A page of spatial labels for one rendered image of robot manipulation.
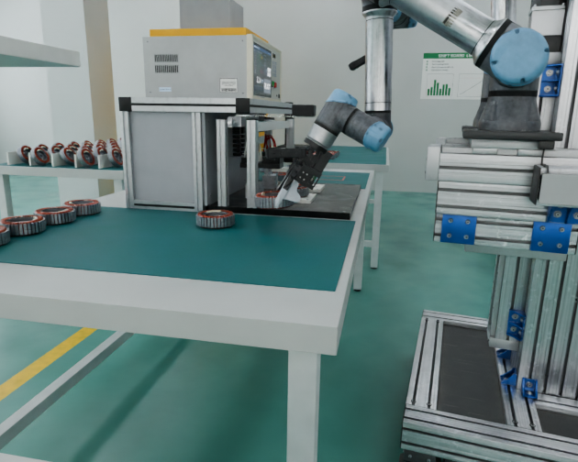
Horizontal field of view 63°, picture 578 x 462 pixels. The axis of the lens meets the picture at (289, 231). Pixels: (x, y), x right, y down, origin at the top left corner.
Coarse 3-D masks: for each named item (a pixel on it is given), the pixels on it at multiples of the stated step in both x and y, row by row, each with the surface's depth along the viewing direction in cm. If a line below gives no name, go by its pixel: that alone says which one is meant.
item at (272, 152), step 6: (270, 150) 127; (276, 150) 127; (282, 150) 127; (288, 150) 127; (294, 150) 127; (300, 150) 127; (306, 150) 129; (270, 156) 128; (276, 156) 128; (282, 156) 128; (288, 156) 128; (294, 156) 128; (300, 156) 128; (306, 156) 128
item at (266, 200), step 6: (264, 192) 134; (270, 192) 135; (276, 192) 136; (258, 198) 129; (264, 198) 128; (270, 198) 127; (258, 204) 130; (264, 204) 128; (270, 204) 128; (282, 204) 128; (288, 204) 130
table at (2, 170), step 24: (72, 144) 328; (96, 144) 308; (120, 144) 337; (0, 168) 276; (24, 168) 273; (48, 168) 270; (72, 168) 269; (96, 168) 271; (120, 168) 272; (0, 192) 284
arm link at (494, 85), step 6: (492, 78) 121; (492, 84) 121; (498, 84) 118; (528, 84) 116; (534, 84) 116; (492, 90) 121; (498, 90) 119; (504, 90) 118; (510, 90) 117; (516, 90) 116; (522, 90) 116; (528, 90) 116; (534, 90) 117
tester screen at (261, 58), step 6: (258, 48) 160; (258, 54) 160; (264, 54) 168; (270, 54) 176; (258, 60) 161; (264, 60) 169; (270, 60) 177; (258, 66) 161; (270, 66) 177; (258, 72) 162; (264, 78) 171; (270, 78) 178; (258, 84) 163
